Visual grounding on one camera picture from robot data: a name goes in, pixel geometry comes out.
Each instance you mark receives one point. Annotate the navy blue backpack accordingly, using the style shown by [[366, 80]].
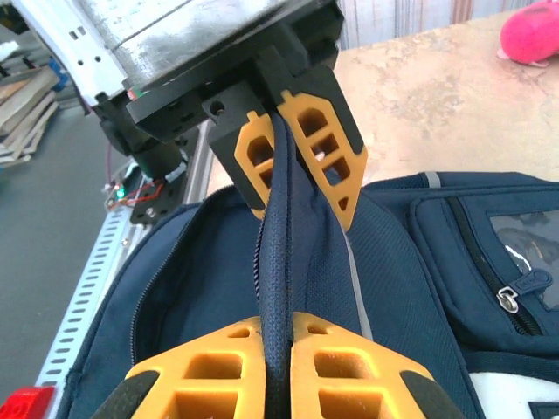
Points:
[[393, 283]]

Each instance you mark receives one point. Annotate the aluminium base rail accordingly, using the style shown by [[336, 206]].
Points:
[[198, 174]]

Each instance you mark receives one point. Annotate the red block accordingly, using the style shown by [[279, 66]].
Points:
[[26, 403]]

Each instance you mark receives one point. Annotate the stacked wooden boards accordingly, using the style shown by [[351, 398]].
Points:
[[26, 113]]

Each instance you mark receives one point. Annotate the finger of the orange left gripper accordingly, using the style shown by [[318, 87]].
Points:
[[345, 144], [242, 150]]

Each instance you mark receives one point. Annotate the pink plush doll black hair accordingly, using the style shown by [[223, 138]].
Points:
[[533, 35]]

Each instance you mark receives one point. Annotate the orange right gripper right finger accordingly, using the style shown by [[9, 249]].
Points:
[[305, 371]]

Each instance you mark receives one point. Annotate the translucent corrugated side panel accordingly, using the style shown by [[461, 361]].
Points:
[[436, 17]]

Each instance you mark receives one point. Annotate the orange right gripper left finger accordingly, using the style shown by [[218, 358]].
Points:
[[253, 371]]

